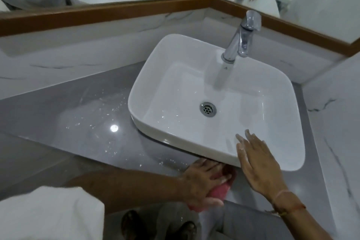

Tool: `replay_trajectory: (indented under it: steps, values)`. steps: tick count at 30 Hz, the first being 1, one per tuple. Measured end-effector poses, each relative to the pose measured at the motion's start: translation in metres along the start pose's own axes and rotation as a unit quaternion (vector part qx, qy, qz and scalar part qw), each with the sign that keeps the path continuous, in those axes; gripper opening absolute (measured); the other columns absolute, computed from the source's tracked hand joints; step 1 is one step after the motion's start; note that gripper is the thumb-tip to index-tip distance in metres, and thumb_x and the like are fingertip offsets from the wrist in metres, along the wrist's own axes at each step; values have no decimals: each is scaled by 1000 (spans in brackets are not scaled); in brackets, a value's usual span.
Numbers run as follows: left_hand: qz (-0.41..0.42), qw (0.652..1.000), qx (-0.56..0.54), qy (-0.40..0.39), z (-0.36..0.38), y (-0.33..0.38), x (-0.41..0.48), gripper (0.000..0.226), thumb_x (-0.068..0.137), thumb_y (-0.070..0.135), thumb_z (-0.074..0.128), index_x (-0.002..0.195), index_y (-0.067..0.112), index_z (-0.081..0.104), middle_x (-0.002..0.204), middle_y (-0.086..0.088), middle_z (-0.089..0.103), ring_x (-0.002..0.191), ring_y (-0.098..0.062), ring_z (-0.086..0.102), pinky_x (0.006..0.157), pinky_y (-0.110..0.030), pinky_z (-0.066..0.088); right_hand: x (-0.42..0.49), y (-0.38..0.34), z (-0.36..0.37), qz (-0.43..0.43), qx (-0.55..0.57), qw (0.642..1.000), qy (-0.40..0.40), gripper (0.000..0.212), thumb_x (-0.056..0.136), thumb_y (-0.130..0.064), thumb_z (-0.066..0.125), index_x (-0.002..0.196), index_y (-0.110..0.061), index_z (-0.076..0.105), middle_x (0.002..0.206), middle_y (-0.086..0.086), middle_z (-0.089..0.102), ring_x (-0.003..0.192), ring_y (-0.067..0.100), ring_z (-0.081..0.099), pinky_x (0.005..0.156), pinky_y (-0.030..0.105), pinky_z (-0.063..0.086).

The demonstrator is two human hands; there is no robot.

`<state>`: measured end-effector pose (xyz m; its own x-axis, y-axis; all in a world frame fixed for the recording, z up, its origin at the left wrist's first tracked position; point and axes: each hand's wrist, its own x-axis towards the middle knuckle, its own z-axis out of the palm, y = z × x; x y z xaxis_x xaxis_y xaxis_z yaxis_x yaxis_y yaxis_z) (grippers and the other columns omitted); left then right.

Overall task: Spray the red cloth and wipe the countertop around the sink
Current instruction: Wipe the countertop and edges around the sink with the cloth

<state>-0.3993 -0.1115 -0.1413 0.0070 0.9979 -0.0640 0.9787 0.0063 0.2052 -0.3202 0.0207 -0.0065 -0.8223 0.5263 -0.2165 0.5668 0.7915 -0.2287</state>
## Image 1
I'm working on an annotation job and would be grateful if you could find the person's left hand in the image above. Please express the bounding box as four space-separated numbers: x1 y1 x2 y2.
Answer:
179 158 234 207

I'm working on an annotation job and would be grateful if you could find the person's right hand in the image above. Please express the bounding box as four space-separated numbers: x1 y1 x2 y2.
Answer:
236 129 288 200

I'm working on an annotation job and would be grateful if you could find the pink cleaning cloth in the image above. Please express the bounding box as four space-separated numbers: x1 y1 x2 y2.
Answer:
187 164 237 212

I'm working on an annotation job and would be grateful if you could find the person's left forearm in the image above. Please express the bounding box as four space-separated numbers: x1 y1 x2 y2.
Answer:
65 168 192 216

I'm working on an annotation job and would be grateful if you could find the person's right forearm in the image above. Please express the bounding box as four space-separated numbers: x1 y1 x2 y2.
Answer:
271 192 343 240

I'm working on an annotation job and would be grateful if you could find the grey trouser leg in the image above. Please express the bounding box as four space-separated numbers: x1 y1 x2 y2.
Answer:
219 200 286 240

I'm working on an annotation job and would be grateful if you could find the dark shoe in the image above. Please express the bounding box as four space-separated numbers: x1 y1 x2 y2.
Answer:
171 221 197 240
121 210 147 240

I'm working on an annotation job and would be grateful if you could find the chrome sink drain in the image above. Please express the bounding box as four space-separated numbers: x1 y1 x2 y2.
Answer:
199 101 217 118

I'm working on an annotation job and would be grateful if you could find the white rectangular sink basin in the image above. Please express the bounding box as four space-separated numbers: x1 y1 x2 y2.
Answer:
128 34 306 172

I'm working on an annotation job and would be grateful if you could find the chrome sink faucet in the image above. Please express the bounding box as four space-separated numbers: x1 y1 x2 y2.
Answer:
221 10 262 65

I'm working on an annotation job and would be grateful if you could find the white shirt sleeve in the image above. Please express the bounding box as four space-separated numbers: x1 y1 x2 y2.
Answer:
0 186 105 240

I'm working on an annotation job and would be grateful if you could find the orange thread wrist bracelet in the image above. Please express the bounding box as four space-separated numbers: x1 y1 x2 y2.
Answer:
271 190 307 217

